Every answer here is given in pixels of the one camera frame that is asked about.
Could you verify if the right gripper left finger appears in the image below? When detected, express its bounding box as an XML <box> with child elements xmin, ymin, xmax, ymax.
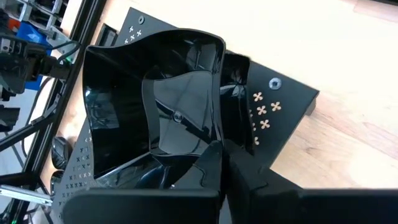
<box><xmin>62</xmin><ymin>139</ymin><xmax>224</xmax><ymax>224</ymax></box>

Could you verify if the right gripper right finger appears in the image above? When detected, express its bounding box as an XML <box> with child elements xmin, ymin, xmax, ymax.
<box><xmin>223</xmin><ymin>139</ymin><xmax>398</xmax><ymax>224</ymax></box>

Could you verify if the leaf-shaped black plate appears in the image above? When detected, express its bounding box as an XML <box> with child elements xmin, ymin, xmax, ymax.
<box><xmin>49</xmin><ymin>169</ymin><xmax>65</xmax><ymax>196</ymax></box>
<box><xmin>50</xmin><ymin>136</ymin><xmax>74</xmax><ymax>171</ymax></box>

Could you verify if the small square black plate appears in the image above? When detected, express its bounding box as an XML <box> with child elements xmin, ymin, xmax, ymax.
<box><xmin>94</xmin><ymin>22</ymin><xmax>119</xmax><ymax>47</ymax></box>

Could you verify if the black perforated metal shelf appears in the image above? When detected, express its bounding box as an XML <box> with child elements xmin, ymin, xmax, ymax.
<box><xmin>49</xmin><ymin>6</ymin><xmax>320</xmax><ymax>224</ymax></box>

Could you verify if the blue plastic bin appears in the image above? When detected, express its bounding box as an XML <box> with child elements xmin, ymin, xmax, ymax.
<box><xmin>15</xmin><ymin>21</ymin><xmax>52</xmax><ymax>91</ymax></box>

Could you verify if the rack with orange bins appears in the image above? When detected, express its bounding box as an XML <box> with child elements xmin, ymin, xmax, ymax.
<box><xmin>0</xmin><ymin>0</ymin><xmax>74</xmax><ymax>47</ymax></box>

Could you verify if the silver aluminium bracket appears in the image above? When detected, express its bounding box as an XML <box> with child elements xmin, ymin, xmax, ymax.
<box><xmin>0</xmin><ymin>184</ymin><xmax>53</xmax><ymax>207</ymax></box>

